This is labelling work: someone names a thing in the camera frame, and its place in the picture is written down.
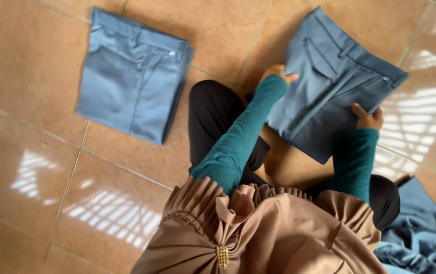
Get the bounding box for person's right hand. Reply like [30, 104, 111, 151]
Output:
[351, 103, 384, 131]

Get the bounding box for person's left hand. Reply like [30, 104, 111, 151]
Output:
[260, 64, 299, 85]

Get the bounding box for blue trousers with flap pocket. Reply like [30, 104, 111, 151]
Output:
[265, 5, 410, 165]

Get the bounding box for person's black trousers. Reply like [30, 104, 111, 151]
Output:
[188, 79, 401, 232]

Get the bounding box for heap of blue cloth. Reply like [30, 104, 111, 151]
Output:
[373, 175, 436, 274]

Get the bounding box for brown pleated headscarf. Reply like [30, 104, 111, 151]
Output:
[130, 176, 389, 274]

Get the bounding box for gold beaded brooch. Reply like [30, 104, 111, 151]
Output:
[216, 245, 229, 269]

